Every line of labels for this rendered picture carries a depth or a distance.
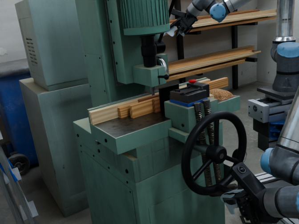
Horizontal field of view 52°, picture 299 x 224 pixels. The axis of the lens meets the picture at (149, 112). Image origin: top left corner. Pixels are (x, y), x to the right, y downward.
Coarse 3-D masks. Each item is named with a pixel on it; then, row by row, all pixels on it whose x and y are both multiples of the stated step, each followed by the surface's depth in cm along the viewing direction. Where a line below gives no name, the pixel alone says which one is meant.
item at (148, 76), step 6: (132, 66) 125; (138, 66) 123; (144, 66) 121; (150, 66) 120; (156, 66) 119; (162, 66) 117; (138, 72) 122; (144, 72) 118; (150, 72) 114; (156, 72) 116; (162, 72) 117; (138, 78) 123; (144, 78) 119; (150, 78) 115; (156, 78) 116; (162, 78) 118; (144, 84) 120; (150, 84) 116; (156, 84) 117
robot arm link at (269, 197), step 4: (268, 188) 79; (272, 188) 78; (276, 188) 76; (268, 192) 77; (272, 192) 76; (264, 196) 78; (268, 196) 76; (272, 196) 75; (264, 200) 77; (268, 200) 76; (272, 200) 75; (264, 204) 77; (268, 204) 76; (272, 204) 75; (268, 208) 76; (272, 208) 75; (276, 208) 80; (268, 212) 77; (272, 212) 76; (276, 212) 74; (276, 216) 76; (280, 216) 75
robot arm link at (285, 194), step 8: (280, 192) 74; (288, 192) 72; (296, 192) 70; (280, 200) 73; (288, 200) 71; (296, 200) 68; (280, 208) 73; (288, 208) 71; (296, 208) 69; (288, 216) 72; (296, 216) 70
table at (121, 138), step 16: (160, 112) 118; (96, 128) 110; (112, 128) 107; (128, 128) 105; (144, 128) 104; (160, 128) 108; (176, 128) 109; (112, 144) 101; (128, 144) 101; (144, 144) 105
